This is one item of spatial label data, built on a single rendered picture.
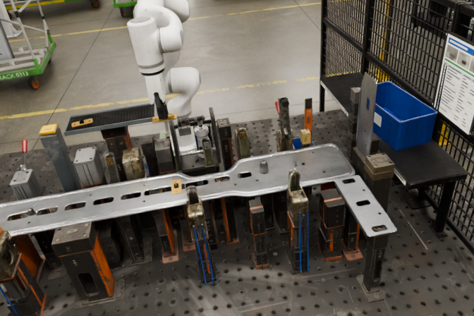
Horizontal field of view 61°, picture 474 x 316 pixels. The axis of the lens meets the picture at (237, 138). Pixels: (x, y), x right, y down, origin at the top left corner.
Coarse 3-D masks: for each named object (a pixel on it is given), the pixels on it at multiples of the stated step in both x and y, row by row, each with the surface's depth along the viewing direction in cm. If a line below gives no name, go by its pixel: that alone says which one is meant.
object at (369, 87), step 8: (368, 80) 142; (368, 88) 143; (376, 88) 137; (360, 96) 151; (368, 96) 144; (376, 96) 138; (360, 104) 152; (360, 112) 153; (368, 112) 147; (360, 120) 155; (368, 120) 148; (360, 128) 156; (368, 128) 149; (360, 136) 157; (368, 136) 150; (360, 144) 159; (368, 144) 151; (360, 152) 160; (368, 152) 153
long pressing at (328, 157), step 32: (256, 160) 162; (288, 160) 160; (320, 160) 159; (64, 192) 156; (96, 192) 155; (128, 192) 153; (224, 192) 148; (256, 192) 147; (0, 224) 145; (32, 224) 143; (64, 224) 142
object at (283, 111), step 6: (282, 102) 156; (288, 102) 157; (282, 108) 161; (288, 108) 160; (282, 114) 162; (288, 114) 161; (282, 120) 162; (288, 120) 162; (282, 126) 163; (288, 126) 164; (282, 132) 164; (288, 132) 165; (282, 138) 165
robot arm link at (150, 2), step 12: (144, 0) 133; (156, 0) 135; (144, 12) 131; (156, 12) 130; (168, 12) 128; (156, 24) 133; (168, 24) 128; (180, 24) 126; (168, 36) 121; (180, 36) 122; (168, 48) 123; (180, 48) 124
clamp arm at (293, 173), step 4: (288, 172) 137; (292, 172) 136; (296, 172) 136; (288, 176) 138; (292, 176) 136; (296, 176) 136; (288, 180) 139; (292, 180) 137; (296, 180) 138; (288, 184) 140; (292, 184) 139; (296, 184) 140; (292, 188) 141; (296, 188) 141
